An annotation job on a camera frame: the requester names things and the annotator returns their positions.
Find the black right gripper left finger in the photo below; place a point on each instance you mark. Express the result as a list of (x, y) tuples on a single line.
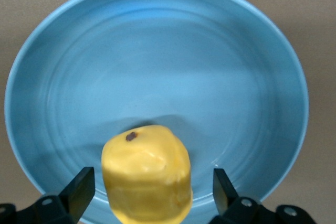
[(68, 197)]

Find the yellow peeled potato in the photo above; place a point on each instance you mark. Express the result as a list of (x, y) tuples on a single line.
[(147, 176)]

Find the blue round plate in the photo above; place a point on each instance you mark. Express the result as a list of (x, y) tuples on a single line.
[(162, 64)]

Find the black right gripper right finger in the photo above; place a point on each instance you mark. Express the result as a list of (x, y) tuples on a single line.
[(231, 197)]

